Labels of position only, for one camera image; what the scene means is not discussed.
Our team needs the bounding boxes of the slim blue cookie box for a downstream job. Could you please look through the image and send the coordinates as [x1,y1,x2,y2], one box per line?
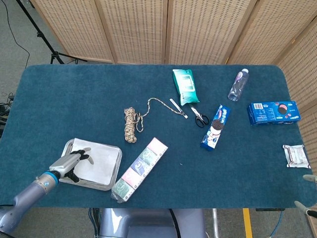
[200,104,231,151]

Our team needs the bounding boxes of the multicolour tissue pack strip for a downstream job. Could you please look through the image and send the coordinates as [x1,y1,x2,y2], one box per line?
[110,137,169,204]

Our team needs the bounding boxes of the grey robot torso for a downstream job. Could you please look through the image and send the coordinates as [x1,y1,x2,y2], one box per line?
[98,208,208,238]

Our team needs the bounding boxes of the floor cable tangle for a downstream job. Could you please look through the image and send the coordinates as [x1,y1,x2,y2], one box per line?
[0,92,14,139]

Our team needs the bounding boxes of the blue table carpet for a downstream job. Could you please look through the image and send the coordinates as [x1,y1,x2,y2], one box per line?
[0,64,317,209]

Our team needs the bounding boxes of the black torso cable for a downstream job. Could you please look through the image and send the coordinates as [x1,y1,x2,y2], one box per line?
[168,209,180,238]

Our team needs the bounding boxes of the black floor cable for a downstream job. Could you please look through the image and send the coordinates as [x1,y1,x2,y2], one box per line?
[3,0,31,69]

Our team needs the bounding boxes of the wide blue cookie box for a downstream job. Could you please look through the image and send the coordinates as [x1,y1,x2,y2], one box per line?
[247,100,302,126]

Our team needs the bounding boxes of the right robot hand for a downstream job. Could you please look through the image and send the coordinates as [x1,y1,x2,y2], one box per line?
[294,174,317,219]

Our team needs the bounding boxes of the cable bunch beside torso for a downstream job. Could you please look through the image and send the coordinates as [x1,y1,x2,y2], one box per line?
[88,208,100,238]

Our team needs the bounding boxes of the camouflage rope bundle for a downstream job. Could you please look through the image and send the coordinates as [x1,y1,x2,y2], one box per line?
[123,97,183,144]

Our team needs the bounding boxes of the green wet wipes pack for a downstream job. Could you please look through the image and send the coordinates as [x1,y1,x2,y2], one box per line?
[172,68,200,107]

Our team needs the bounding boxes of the silver metal tray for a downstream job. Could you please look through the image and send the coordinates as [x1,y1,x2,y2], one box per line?
[55,138,123,191]

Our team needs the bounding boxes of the clear plastic water bottle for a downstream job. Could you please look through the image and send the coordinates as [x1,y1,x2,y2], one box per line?
[227,68,250,102]

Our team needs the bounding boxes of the black handled scissors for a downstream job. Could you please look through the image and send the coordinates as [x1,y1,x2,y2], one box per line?
[189,104,210,128]

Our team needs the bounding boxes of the blue cable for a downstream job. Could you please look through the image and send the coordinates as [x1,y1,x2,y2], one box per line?
[268,210,283,238]

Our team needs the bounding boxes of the white snack packet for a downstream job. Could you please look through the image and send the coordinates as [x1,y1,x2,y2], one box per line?
[282,144,312,170]

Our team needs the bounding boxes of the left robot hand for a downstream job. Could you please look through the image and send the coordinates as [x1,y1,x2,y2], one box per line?
[49,147,95,183]

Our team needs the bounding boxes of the metal table leg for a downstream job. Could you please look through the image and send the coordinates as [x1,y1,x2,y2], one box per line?
[211,208,220,238]

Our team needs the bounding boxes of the black tripod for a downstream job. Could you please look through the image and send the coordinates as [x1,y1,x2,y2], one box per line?
[16,0,88,64]

